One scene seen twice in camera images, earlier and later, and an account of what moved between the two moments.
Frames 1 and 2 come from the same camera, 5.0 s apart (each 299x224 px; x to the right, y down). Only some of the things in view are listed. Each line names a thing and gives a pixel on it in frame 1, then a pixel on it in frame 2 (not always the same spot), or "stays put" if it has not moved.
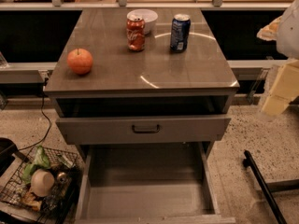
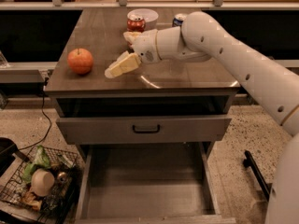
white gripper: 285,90 to 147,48
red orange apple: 79,61 stays put
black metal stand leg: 249,161 stays put
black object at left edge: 7,147 stays put
